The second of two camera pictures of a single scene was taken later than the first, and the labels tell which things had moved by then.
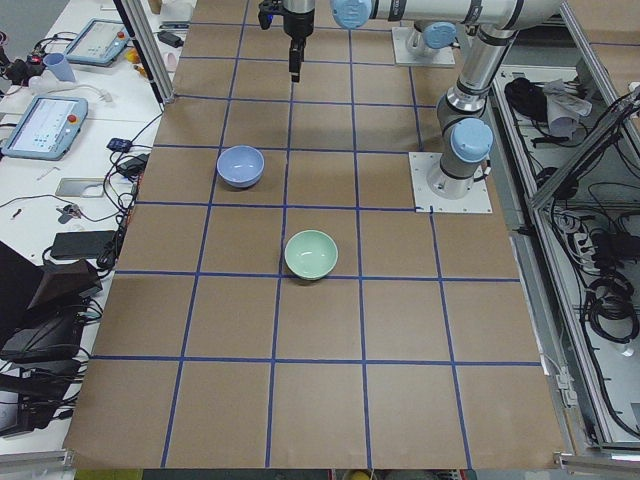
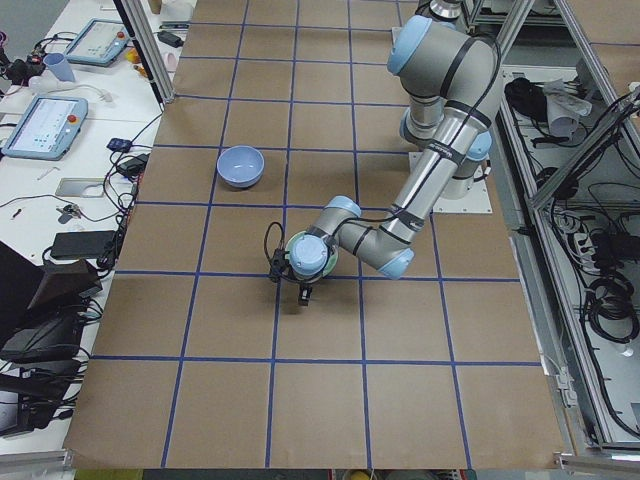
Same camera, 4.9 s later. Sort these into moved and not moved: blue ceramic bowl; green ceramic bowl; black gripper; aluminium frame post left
Moved: black gripper
Not moved: blue ceramic bowl; aluminium frame post left; green ceramic bowl
